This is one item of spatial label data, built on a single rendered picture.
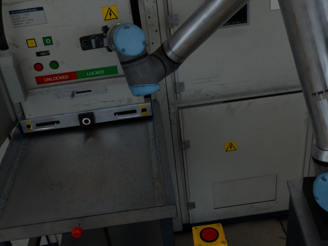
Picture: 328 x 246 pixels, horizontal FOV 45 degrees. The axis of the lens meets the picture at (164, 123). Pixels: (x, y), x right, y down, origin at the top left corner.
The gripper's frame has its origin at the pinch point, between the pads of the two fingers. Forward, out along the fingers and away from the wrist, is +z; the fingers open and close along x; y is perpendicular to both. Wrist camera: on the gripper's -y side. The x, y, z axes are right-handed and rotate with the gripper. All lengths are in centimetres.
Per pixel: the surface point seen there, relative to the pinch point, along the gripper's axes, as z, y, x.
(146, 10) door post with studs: 9.3, 21.0, 6.2
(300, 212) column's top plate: -52, 41, -63
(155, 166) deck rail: -24, 4, -45
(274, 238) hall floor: 15, 67, -123
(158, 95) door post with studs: 19.3, 21.2, -31.1
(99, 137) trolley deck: 4.3, -10.2, -37.7
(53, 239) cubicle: 57, -44, -103
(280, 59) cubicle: 1, 74, -25
